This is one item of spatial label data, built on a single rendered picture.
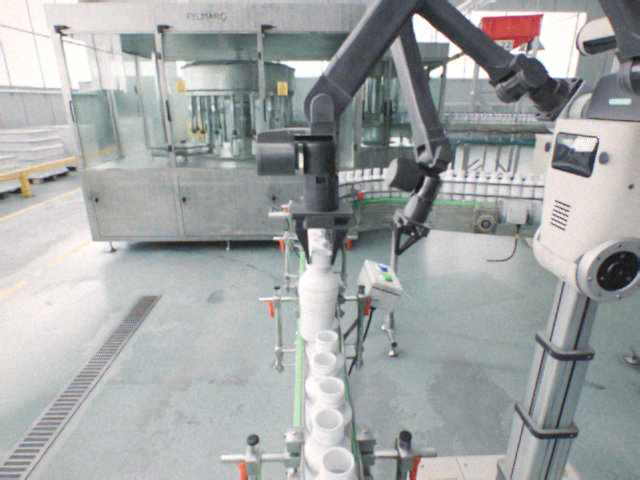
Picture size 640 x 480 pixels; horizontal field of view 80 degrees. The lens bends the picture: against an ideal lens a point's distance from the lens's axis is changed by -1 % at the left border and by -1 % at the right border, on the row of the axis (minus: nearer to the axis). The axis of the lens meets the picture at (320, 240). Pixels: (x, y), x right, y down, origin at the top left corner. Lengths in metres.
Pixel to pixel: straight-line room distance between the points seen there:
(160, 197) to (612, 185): 3.87
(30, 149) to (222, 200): 5.88
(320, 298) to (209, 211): 3.56
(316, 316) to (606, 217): 0.64
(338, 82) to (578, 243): 0.66
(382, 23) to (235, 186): 3.53
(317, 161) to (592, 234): 0.64
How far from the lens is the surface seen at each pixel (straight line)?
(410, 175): 0.90
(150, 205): 4.34
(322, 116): 0.57
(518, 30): 7.46
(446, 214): 2.36
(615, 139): 0.96
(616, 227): 1.02
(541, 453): 1.37
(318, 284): 0.65
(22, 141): 9.47
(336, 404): 0.57
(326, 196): 0.60
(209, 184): 4.10
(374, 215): 2.30
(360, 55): 0.60
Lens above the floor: 1.53
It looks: 20 degrees down
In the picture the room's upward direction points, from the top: straight up
